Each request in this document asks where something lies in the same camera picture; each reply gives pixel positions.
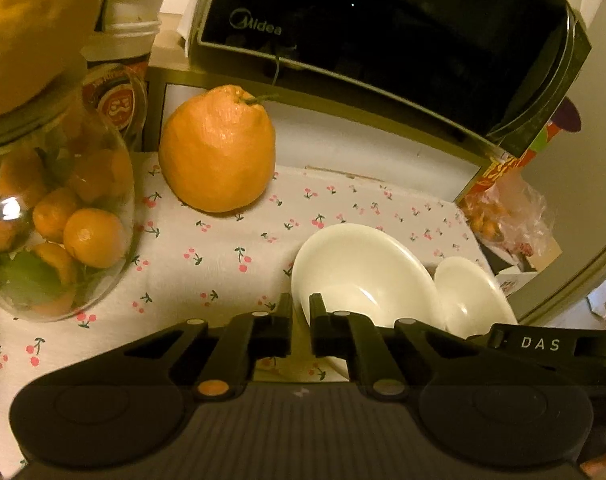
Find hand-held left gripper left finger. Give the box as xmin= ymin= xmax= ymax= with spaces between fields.
xmin=123 ymin=293 xmax=294 ymax=402

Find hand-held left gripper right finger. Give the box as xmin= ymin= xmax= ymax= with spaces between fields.
xmin=308 ymin=293 xmax=464 ymax=401

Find small cream bowl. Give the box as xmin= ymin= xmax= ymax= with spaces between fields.
xmin=434 ymin=256 xmax=520 ymax=340

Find large cream bowl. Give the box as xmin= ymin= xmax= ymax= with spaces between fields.
xmin=291 ymin=223 xmax=444 ymax=379

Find white cardboard box red logo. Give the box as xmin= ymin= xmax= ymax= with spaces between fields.
xmin=497 ymin=240 xmax=568 ymax=302

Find cherry print tablecloth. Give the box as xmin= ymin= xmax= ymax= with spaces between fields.
xmin=0 ymin=151 xmax=500 ymax=463

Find plastic bag of small oranges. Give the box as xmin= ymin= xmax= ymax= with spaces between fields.
xmin=457 ymin=170 xmax=564 ymax=262

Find large orange with stem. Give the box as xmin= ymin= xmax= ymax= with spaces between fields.
xmin=158 ymin=84 xmax=278 ymax=215

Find red printed box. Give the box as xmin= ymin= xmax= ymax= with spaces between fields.
xmin=455 ymin=96 xmax=584 ymax=202

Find pile of small tangerines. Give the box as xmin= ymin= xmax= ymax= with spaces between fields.
xmin=0 ymin=105 xmax=134 ymax=317

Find round glass jar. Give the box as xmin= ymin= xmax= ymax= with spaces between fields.
xmin=0 ymin=54 xmax=137 ymax=324

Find black microwave oven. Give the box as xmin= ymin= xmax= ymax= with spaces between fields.
xmin=190 ymin=0 xmax=594 ymax=159

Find white paper sheet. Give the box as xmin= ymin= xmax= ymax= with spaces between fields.
xmin=175 ymin=0 xmax=224 ymax=58

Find stacked printed paper cups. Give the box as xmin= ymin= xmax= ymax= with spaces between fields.
xmin=79 ymin=0 xmax=174 ymax=152

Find large orange with leaves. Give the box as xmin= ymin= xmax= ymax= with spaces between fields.
xmin=0 ymin=0 xmax=106 ymax=124

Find white shelf frame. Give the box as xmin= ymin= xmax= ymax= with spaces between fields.
xmin=142 ymin=66 xmax=494 ymax=202

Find green string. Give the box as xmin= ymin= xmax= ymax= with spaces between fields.
xmin=270 ymin=42 xmax=297 ymax=87

